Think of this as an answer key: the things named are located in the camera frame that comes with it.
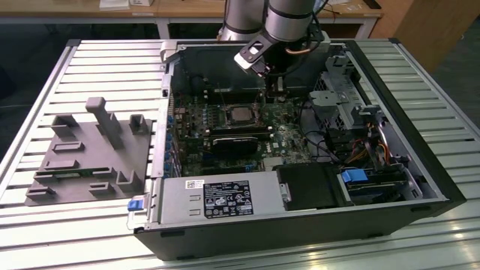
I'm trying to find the black drive bay cover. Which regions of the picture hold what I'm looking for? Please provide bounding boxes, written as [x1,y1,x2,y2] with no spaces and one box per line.
[275,164,343,212]

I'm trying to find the silver perforated drive cage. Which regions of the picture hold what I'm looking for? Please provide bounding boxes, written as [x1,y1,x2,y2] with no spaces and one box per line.
[308,55,379,131]

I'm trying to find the grey case latch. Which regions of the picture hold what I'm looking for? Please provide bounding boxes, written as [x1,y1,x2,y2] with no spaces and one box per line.
[159,40,188,65]

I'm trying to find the wooden cabinet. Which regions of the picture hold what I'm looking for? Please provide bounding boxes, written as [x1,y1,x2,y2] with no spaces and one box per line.
[393,0,480,74]

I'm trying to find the black graphics card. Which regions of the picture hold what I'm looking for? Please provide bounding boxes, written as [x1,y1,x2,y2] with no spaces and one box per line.
[209,136,260,155]

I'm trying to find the silver chipset heatsink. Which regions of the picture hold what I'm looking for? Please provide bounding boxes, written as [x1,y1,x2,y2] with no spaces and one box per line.
[263,156,287,170]

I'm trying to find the wooden desk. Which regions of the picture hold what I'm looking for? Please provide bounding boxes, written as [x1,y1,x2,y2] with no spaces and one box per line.
[0,0,384,40]

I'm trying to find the white wrist camera with mount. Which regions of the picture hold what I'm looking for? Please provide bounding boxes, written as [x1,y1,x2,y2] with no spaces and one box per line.
[233,37,277,77]

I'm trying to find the CPU socket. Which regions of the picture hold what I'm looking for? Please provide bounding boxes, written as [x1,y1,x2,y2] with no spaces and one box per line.
[224,103,263,127]

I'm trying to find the yellow orange power wires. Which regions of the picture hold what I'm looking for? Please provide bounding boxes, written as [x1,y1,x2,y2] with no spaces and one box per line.
[345,137,391,167]

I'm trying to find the silver power supply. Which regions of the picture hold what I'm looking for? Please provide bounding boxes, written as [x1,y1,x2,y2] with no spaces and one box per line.
[148,171,288,226]

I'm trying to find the grey parts rack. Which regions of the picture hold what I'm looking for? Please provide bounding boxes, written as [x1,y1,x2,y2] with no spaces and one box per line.
[23,96,157,208]

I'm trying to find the hard disk in blue carrier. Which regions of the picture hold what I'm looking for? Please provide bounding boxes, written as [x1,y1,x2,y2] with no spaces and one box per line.
[336,168,409,206]

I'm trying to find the blue plastic latch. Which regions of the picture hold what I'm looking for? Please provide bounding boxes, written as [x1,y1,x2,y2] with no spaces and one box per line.
[127,198,147,212]

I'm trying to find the green motherboard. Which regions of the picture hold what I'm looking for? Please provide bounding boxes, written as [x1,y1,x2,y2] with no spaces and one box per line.
[167,85,320,178]

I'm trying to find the black open PC case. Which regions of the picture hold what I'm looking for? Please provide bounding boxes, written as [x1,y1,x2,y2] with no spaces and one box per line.
[133,37,468,262]

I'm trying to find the green RAM stick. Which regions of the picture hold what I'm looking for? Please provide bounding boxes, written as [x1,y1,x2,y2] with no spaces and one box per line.
[52,167,112,179]

